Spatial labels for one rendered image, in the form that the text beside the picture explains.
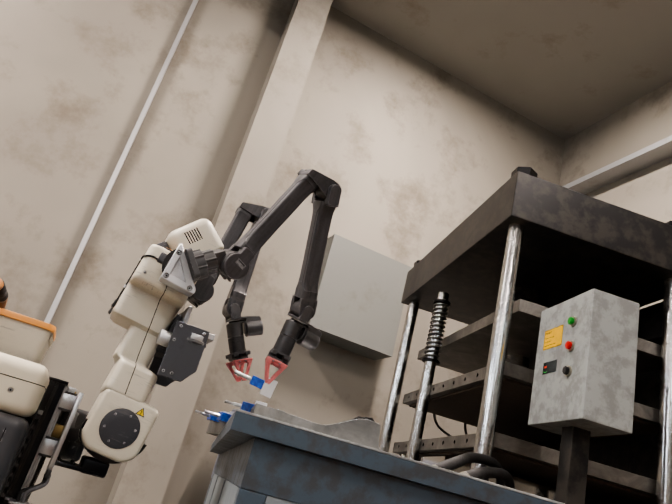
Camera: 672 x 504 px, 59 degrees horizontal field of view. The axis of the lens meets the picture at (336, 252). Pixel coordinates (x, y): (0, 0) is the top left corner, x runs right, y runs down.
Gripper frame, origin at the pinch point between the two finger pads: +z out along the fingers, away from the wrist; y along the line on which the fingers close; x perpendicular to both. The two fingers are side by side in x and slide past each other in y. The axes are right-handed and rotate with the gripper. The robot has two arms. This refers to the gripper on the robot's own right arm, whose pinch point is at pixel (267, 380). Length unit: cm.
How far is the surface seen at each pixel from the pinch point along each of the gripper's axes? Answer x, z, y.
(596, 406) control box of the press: -86, -30, -28
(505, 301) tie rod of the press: -66, -60, 11
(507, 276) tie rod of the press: -64, -70, 13
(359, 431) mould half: -30.4, 2.4, -8.3
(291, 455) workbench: -6, 13, -70
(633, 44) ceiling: -189, -422, 248
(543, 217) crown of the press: -69, -97, 11
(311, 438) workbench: -8, 9, -72
